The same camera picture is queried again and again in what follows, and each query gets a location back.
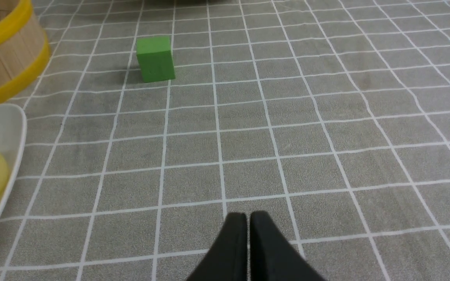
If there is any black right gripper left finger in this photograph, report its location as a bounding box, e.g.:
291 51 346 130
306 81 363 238
187 212 248 281

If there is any grey checkered tablecloth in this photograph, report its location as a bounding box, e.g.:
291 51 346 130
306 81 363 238
0 0 450 281

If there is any green wooden cube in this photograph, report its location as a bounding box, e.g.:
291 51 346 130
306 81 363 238
136 36 175 83

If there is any bamboo steamer basket yellow rim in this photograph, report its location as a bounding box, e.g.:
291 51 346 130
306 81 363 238
0 0 50 103

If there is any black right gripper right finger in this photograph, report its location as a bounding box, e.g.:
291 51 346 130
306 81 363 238
250 211 324 281

